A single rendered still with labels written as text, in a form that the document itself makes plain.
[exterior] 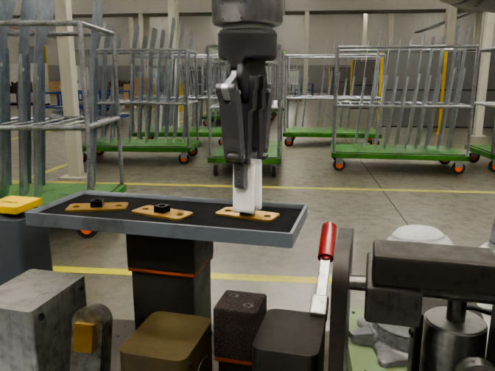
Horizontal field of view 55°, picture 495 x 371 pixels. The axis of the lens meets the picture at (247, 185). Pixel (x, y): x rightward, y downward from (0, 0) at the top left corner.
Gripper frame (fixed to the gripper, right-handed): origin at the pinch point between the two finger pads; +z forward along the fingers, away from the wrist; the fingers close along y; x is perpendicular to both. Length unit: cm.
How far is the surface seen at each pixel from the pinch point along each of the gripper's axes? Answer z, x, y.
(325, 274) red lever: 9.1, 12.4, 4.0
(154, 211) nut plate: 3.8, -11.8, 5.2
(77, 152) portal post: 84, -456, -424
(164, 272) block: 11.6, -9.1, 7.2
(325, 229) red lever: 5.0, 10.8, -1.0
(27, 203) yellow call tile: 4.3, -32.9, 8.3
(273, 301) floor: 120, -75, -195
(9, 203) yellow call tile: 4.2, -34.9, 9.7
